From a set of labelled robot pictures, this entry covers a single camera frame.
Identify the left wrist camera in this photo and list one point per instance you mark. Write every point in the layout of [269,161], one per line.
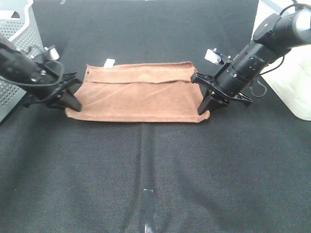
[51,53]

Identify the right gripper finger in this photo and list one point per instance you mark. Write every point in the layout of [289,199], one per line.
[203,107]
[216,102]

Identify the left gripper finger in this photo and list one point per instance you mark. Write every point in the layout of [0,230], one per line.
[69,100]

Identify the brown towel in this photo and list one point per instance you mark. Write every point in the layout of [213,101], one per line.
[147,92]

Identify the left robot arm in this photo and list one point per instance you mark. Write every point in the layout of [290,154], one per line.
[20,68]

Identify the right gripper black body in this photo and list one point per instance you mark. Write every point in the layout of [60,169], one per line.
[226,83]

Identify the white woven-pattern plastic basket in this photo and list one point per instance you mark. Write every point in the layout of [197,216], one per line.
[292,80]

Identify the black table cloth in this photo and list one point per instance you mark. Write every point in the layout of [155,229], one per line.
[244,170]

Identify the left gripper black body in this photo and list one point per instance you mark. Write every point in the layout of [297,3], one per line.
[48,88]

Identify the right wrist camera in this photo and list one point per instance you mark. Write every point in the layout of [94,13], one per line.
[213,56]

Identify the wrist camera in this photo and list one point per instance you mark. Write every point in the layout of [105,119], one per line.
[213,56]
[51,53]

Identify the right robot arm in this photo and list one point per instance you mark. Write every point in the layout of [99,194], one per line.
[273,39]

